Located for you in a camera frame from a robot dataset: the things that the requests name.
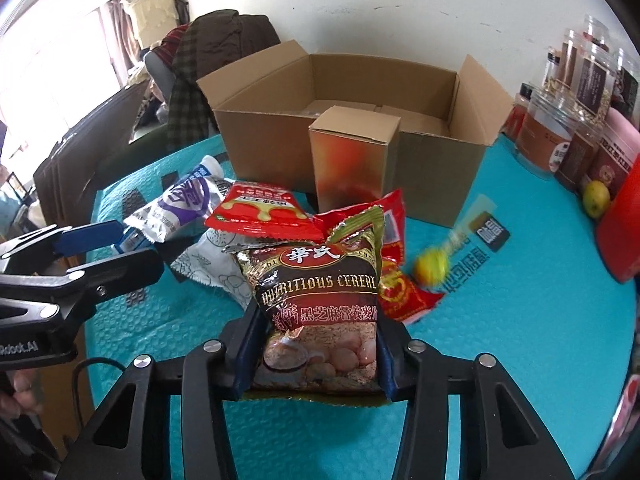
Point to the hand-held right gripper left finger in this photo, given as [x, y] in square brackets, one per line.
[246, 360]

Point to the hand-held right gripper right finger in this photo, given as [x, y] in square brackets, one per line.
[387, 362]

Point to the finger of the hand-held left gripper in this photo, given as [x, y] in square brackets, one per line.
[90, 237]
[120, 270]

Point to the large red snack packet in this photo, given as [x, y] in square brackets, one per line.
[407, 295]

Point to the purple white snack packet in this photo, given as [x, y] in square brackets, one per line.
[175, 205]

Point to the brown gold cereal packet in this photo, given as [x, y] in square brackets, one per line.
[320, 310]

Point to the white grey printed snack packet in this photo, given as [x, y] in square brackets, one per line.
[210, 265]

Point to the blue tube with white cap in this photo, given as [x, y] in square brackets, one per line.
[210, 166]

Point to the small red yellow snack packet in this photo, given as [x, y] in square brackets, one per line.
[260, 210]

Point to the large cardboard box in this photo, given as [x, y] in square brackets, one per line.
[260, 135]

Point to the person's left hand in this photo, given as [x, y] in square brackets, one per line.
[22, 392]

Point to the teal table mat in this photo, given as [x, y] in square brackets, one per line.
[175, 340]

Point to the yellow lollipop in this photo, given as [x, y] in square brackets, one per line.
[432, 265]

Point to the green plaid shirt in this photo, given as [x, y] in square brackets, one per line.
[185, 80]

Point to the small gold carton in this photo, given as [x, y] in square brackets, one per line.
[350, 170]

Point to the curtain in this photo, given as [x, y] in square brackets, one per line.
[115, 40]

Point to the red plaid garment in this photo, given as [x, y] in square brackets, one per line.
[172, 42]

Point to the brown jacket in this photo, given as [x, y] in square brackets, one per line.
[230, 45]

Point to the yellow green lemon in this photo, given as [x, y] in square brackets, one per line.
[596, 199]

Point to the red container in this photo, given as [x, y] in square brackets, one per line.
[622, 230]

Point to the clear jar dark label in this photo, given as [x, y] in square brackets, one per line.
[580, 160]

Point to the small red spice bottle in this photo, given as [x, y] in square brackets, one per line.
[517, 115]

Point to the pink lid container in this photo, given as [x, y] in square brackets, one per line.
[620, 150]

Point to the small bottle black cap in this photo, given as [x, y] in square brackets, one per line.
[552, 67]

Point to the tall clear jar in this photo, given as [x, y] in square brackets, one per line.
[587, 65]

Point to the clear jar with dark lid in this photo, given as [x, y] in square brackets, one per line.
[625, 85]

